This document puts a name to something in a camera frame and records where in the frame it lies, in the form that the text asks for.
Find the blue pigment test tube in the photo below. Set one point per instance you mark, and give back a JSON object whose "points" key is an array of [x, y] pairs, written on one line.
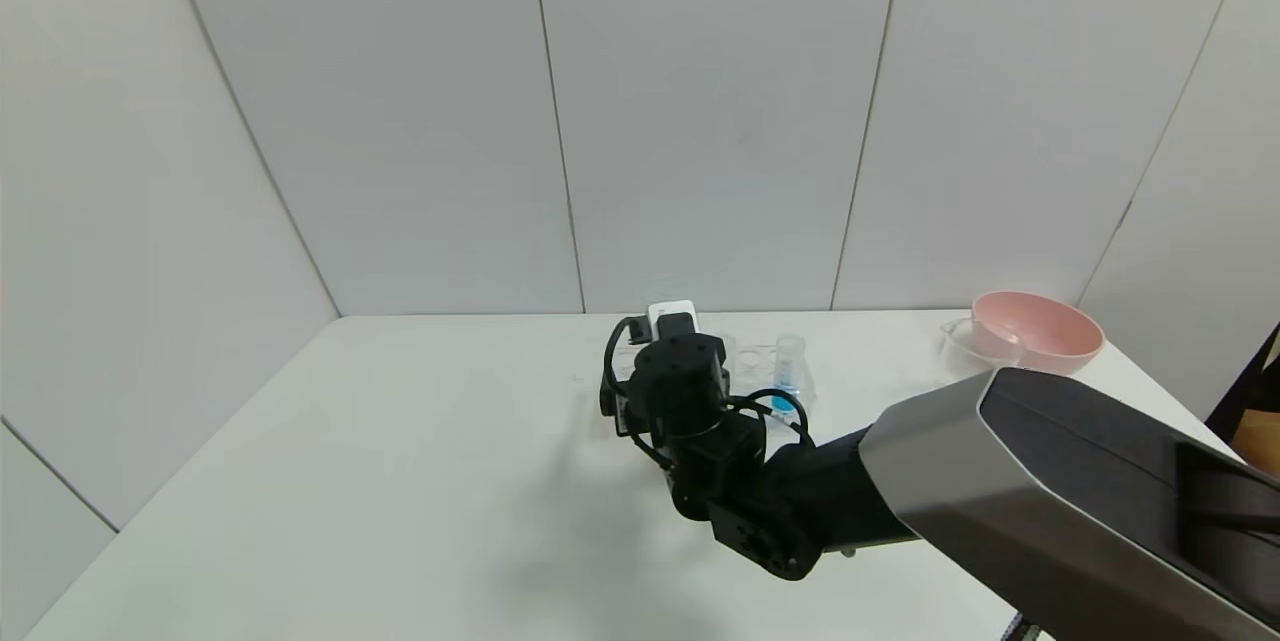
{"points": [[790, 361]]}

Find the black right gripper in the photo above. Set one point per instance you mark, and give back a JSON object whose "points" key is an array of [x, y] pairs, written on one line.
{"points": [[614, 401]]}

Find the clear plastic beaker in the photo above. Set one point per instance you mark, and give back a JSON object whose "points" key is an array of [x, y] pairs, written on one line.
{"points": [[965, 351]]}

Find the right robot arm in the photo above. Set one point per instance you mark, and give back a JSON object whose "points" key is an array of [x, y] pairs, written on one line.
{"points": [[1050, 481]]}

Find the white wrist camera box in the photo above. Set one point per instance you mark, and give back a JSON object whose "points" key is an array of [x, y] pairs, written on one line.
{"points": [[668, 309]]}

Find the pink plastic bowl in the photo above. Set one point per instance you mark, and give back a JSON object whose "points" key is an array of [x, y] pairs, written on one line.
{"points": [[1040, 336]]}

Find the clear plastic test tube rack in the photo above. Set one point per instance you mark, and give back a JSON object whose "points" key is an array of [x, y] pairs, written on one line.
{"points": [[755, 361]]}

